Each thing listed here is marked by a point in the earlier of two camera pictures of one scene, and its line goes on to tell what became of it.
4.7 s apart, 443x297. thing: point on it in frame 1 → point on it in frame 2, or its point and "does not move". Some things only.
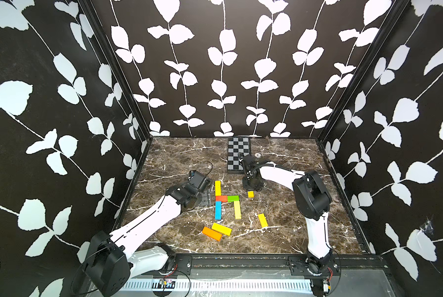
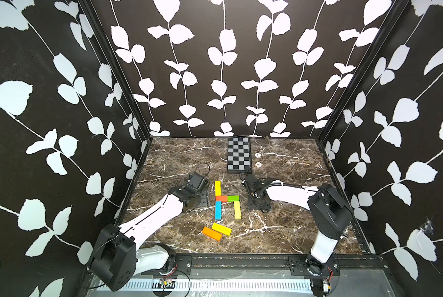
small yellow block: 237,213 does not move
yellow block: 221,229 does not move
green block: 231,198 does not move
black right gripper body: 249,184 → 253,203
